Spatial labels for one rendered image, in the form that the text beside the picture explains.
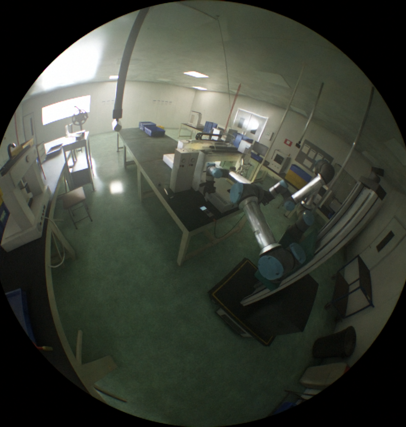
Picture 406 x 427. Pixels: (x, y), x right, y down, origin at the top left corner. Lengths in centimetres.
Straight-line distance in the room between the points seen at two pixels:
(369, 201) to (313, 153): 469
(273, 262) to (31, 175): 211
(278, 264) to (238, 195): 38
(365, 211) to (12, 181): 203
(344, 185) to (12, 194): 601
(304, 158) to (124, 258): 556
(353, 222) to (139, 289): 189
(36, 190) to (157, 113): 758
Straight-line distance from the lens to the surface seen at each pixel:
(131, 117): 822
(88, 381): 126
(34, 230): 151
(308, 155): 537
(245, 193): 73
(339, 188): 494
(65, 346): 122
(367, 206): 76
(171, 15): 198
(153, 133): 376
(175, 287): 173
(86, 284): 196
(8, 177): 135
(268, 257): 60
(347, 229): 78
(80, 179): 307
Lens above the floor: 167
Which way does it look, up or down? 42 degrees down
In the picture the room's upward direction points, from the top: 19 degrees clockwise
